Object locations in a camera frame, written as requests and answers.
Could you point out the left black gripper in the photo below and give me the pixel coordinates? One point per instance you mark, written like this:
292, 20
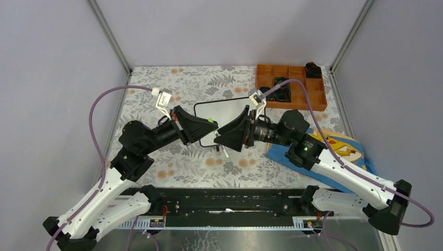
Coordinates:
190, 128

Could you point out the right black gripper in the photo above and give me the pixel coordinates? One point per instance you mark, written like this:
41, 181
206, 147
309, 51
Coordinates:
232, 134

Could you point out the green capped marker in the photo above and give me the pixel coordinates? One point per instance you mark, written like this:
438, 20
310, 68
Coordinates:
221, 147

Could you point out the small whiteboard black frame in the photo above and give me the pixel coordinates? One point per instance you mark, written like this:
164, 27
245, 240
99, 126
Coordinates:
223, 111

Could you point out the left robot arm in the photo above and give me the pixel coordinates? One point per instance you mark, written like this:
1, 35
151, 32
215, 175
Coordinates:
86, 223

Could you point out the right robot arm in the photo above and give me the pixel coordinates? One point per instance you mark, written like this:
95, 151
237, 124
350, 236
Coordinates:
381, 202

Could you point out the floral table mat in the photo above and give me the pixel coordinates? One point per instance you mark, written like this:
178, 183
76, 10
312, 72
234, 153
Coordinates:
194, 166

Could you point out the black item in tray left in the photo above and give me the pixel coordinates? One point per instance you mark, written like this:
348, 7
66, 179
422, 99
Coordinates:
264, 89

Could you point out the black item in tray middle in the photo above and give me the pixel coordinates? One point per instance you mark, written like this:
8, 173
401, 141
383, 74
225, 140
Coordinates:
283, 94

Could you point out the orange compartment tray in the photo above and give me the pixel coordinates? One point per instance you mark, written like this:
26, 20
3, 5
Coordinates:
311, 90

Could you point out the black item in tray corner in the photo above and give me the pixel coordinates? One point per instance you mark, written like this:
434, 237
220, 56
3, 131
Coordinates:
312, 70

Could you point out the blue pikachu cloth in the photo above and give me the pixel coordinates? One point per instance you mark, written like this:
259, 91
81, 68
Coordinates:
344, 146

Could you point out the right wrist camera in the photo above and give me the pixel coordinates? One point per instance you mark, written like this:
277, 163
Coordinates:
259, 100

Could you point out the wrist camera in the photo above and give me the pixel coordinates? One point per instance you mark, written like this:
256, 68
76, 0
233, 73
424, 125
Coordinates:
163, 98
259, 100

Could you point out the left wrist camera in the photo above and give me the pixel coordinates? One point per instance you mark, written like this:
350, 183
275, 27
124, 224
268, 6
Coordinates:
163, 98

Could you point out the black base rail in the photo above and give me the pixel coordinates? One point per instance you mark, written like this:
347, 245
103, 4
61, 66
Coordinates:
231, 207

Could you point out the right aluminium frame post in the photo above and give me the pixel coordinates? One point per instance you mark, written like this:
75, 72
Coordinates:
368, 4

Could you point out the aluminium frame post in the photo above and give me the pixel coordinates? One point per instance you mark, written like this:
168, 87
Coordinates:
109, 35
368, 4

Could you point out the left aluminium frame post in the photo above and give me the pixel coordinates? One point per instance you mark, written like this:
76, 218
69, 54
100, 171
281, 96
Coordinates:
109, 35

